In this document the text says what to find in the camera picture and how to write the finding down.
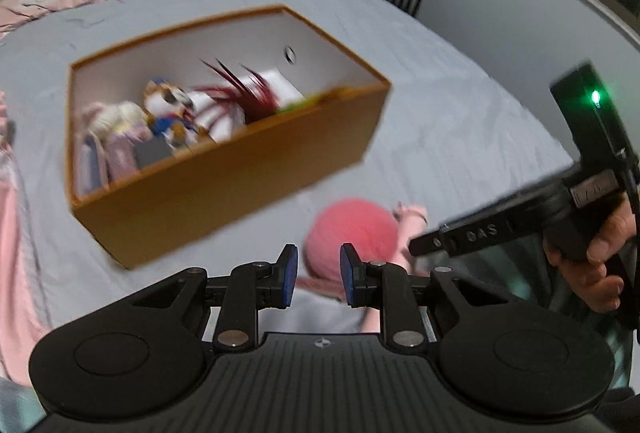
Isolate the lavender pouch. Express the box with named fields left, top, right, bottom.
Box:
left=74, top=132, right=142, bottom=198

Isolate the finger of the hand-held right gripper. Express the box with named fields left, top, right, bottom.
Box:
left=408, top=192, right=549, bottom=259

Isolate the small green item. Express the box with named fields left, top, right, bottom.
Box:
left=274, top=92, right=327, bottom=114

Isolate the orange cardboard box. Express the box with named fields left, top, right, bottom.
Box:
left=66, top=4, right=392, bottom=270

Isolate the person's right hand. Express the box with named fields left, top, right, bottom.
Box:
left=546, top=199, right=640, bottom=314

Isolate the pink printed quilt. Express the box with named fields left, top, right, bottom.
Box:
left=0, top=90, right=57, bottom=386

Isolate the tiger plush toy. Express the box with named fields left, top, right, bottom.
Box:
left=142, top=77, right=217, bottom=150

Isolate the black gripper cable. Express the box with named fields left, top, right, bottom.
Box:
left=595, top=103, right=640, bottom=330

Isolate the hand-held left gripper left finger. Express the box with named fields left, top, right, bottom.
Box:
left=124, top=243, right=300, bottom=351

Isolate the small white box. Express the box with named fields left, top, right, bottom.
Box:
left=199, top=68, right=307, bottom=140

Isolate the grey bed sheet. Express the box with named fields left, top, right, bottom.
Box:
left=0, top=0, right=576, bottom=334

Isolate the cream plush toy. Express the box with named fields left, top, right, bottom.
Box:
left=82, top=100, right=149, bottom=140

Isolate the small grey block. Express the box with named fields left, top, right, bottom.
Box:
left=133, top=138, right=174, bottom=170

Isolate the dark red feather toy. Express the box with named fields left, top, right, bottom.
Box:
left=192, top=57, right=282, bottom=130

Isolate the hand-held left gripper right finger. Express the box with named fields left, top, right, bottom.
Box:
left=339, top=243, right=504, bottom=351

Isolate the pink-haired plush doll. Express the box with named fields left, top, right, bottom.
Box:
left=302, top=197, right=431, bottom=305

